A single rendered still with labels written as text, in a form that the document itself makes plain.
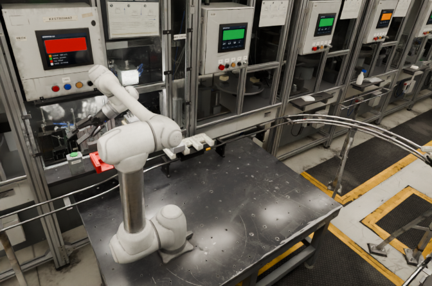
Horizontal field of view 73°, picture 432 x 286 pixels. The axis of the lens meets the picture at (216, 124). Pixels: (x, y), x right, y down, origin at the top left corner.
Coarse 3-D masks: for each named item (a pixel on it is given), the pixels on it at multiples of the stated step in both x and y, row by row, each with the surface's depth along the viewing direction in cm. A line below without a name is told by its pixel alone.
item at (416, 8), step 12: (408, 0) 343; (420, 0) 362; (396, 12) 339; (396, 24) 353; (408, 24) 372; (396, 36) 366; (408, 36) 386; (372, 48) 346; (360, 60) 342; (372, 60) 359; (384, 60) 425; (396, 60) 398; (360, 72) 354
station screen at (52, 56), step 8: (88, 48) 158; (48, 56) 148; (56, 56) 150; (64, 56) 153; (72, 56) 155; (80, 56) 157; (88, 56) 159; (48, 64) 150; (56, 64) 152; (64, 64) 154
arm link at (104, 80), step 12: (96, 72) 148; (108, 72) 151; (96, 84) 149; (108, 84) 144; (120, 84) 159; (108, 96) 157; (120, 96) 140; (132, 108) 138; (144, 108) 138; (144, 120) 131
